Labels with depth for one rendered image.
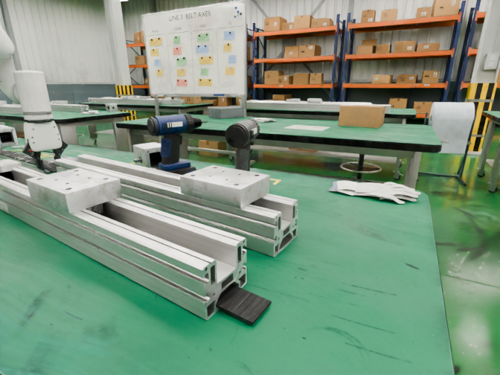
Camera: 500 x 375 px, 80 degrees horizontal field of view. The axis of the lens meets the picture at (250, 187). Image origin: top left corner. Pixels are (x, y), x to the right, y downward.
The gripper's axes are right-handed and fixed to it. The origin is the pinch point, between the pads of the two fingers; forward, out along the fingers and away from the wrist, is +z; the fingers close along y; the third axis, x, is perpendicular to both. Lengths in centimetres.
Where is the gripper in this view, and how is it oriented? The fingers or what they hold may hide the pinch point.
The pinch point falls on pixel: (49, 163)
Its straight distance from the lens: 131.9
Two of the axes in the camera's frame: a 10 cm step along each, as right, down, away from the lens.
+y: -5.5, 2.7, -7.9
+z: 0.0, 9.5, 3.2
